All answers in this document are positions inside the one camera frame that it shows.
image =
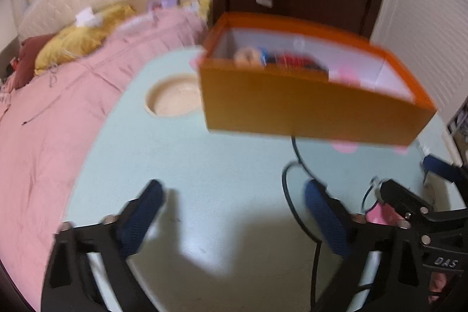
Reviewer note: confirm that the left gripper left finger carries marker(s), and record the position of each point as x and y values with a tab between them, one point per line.
69	283

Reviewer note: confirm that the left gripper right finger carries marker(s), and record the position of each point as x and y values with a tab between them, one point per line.
367	279

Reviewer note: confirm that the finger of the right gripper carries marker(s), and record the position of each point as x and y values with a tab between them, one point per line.
443	169
409	206

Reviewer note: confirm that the capybara plush with blue cap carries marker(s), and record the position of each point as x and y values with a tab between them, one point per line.
250	56

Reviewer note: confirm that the dark red patterned pouch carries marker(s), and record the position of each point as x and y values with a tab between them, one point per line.
296	61

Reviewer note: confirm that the orange storage box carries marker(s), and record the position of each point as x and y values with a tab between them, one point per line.
367	95

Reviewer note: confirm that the pink duvet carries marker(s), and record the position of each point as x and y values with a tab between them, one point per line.
48	127

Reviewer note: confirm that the yellow pillow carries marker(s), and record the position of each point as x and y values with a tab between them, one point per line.
75	42

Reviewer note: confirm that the dark red pillow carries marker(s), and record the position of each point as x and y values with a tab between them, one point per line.
29	50

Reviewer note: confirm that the purple phone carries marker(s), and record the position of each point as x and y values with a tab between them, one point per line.
162	4

